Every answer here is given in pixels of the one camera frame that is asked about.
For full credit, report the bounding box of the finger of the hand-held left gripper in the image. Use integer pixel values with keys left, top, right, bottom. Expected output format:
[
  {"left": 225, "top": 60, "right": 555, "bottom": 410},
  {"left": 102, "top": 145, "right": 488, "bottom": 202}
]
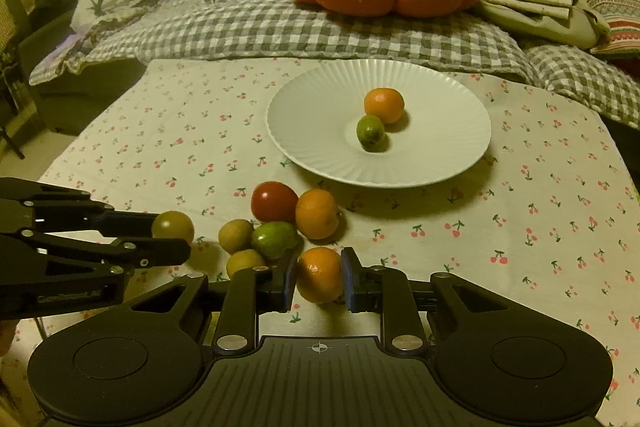
[
  {"left": 20, "top": 230, "right": 192, "bottom": 276},
  {"left": 0, "top": 178, "right": 157, "bottom": 241}
]

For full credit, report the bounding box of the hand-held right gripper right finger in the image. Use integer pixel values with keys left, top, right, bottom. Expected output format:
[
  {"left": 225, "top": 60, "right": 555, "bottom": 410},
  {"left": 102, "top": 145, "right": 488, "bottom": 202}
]
[{"left": 341, "top": 248, "right": 506, "bottom": 353}]

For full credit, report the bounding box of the folded beige cloth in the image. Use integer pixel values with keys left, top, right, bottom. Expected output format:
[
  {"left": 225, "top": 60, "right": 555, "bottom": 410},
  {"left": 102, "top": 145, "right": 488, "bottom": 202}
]
[{"left": 475, "top": 0, "right": 611, "bottom": 50}]

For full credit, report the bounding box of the orange tangerine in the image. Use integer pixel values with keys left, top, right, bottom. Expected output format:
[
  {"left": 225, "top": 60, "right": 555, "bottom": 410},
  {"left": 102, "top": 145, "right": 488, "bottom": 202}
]
[
  {"left": 363, "top": 87, "right": 406, "bottom": 124},
  {"left": 296, "top": 247, "right": 345, "bottom": 304},
  {"left": 295, "top": 188, "right": 341, "bottom": 240}
]

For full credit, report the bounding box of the green lime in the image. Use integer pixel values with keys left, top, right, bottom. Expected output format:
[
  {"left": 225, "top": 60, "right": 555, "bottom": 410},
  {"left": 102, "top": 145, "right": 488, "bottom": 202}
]
[{"left": 251, "top": 222, "right": 300, "bottom": 260}]

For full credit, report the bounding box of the small green round fruit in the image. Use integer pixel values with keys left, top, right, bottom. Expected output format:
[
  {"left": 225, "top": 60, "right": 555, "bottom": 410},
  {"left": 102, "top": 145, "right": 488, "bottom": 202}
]
[{"left": 355, "top": 115, "right": 387, "bottom": 152}]

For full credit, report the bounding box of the striped patterned blanket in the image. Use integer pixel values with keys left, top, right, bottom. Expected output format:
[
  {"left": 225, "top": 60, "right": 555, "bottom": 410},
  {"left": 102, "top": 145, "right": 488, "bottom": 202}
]
[{"left": 575, "top": 0, "right": 640, "bottom": 60}]

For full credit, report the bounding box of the olive green round fruit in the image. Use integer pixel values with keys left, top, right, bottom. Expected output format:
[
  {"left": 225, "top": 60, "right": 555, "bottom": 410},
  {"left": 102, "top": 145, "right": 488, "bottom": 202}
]
[{"left": 151, "top": 210, "right": 195, "bottom": 245}]

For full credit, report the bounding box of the grey checkered blanket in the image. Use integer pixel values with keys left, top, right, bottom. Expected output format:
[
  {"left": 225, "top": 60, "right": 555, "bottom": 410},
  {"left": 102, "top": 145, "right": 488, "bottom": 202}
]
[
  {"left": 29, "top": 0, "right": 533, "bottom": 86},
  {"left": 522, "top": 43, "right": 640, "bottom": 130}
]

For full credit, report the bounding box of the yellow-green round fruit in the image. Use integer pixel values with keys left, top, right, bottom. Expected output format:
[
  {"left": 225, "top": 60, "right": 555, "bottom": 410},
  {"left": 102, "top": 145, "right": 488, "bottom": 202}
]
[
  {"left": 218, "top": 219, "right": 255, "bottom": 254},
  {"left": 226, "top": 249, "right": 267, "bottom": 280}
]

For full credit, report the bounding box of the white ribbed plate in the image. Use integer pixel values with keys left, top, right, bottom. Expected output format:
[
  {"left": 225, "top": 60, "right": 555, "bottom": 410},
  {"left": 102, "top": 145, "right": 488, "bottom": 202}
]
[{"left": 266, "top": 59, "right": 493, "bottom": 188}]

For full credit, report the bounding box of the red tomato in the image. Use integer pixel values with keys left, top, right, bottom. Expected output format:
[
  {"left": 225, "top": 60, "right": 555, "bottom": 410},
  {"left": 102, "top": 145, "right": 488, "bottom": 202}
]
[{"left": 250, "top": 181, "right": 299, "bottom": 224}]

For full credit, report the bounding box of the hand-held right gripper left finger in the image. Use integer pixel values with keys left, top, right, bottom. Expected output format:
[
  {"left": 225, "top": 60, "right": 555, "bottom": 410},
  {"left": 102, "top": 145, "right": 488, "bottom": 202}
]
[{"left": 131, "top": 250, "right": 300, "bottom": 354}]

